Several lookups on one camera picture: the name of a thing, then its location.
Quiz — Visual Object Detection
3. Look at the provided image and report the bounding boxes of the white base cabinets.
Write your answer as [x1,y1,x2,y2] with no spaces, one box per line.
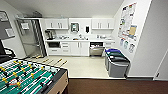
[45,38,116,58]

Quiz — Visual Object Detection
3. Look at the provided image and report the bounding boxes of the large colourful wall poster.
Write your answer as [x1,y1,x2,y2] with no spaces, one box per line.
[117,2,138,43]

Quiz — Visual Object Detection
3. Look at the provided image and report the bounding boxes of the foosball table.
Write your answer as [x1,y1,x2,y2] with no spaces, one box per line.
[0,58,70,94]

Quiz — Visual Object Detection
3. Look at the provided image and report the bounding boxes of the black built-in oven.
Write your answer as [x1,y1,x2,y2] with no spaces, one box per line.
[47,41,61,49]

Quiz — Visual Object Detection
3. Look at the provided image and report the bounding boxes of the black wall appliance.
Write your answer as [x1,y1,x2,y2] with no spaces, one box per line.
[85,25,91,34]

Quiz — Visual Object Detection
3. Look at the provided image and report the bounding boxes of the grey wall notice board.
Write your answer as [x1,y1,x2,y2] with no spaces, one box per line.
[0,10,17,39]

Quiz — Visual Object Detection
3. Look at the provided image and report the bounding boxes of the black wheeled cart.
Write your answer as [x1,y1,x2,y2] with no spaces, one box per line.
[0,38,17,64]

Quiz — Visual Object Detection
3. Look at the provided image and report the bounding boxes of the blue-lidded grey bin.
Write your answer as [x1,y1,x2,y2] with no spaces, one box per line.
[103,48,123,72]

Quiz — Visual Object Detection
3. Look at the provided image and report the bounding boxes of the grey trash bins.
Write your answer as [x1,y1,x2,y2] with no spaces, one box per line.
[107,53,131,79]

